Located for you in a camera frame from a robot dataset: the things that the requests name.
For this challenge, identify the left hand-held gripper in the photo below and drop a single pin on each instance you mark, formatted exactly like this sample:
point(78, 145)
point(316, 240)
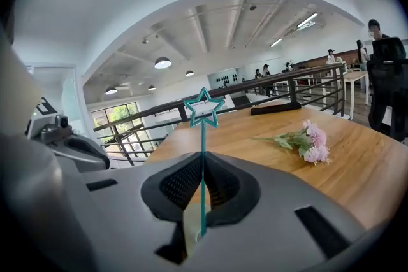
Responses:
point(48, 127)

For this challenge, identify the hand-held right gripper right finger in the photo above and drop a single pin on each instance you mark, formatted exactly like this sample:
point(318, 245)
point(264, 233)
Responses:
point(271, 216)

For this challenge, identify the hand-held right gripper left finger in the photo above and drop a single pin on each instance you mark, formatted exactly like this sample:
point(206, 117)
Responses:
point(134, 216)

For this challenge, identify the clear glass vase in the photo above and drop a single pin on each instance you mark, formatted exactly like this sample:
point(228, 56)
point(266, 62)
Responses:
point(191, 226)

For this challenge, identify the teal star-topped stick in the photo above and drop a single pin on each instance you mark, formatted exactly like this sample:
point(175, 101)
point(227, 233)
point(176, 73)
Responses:
point(203, 143)

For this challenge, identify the large black-framed window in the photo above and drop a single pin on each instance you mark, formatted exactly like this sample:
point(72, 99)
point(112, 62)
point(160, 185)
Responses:
point(119, 124)

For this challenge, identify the black dome pendant lamp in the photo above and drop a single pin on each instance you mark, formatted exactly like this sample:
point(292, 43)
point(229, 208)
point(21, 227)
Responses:
point(111, 90)
point(163, 63)
point(189, 73)
point(151, 88)

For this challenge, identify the pink flower bouquet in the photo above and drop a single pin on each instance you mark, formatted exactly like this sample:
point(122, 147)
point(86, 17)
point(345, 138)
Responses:
point(314, 143)

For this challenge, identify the black rolled cloth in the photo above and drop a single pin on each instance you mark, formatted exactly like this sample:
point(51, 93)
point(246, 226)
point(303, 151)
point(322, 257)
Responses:
point(275, 108)

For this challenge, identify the black metal balcony railing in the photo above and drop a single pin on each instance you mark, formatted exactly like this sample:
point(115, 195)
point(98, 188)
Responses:
point(223, 91)

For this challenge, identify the wooden desk with white legs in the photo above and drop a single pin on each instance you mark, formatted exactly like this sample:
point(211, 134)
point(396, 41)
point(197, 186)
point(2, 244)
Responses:
point(355, 76)

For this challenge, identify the ceiling tube light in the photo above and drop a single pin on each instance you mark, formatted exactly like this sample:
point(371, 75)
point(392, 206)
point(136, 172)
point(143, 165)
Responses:
point(276, 42)
point(307, 20)

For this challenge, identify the black high-back office chair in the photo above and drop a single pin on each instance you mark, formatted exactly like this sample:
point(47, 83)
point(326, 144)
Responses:
point(387, 86)

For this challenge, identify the wall board with black helmets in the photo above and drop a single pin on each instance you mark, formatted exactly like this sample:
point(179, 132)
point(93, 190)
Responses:
point(226, 78)

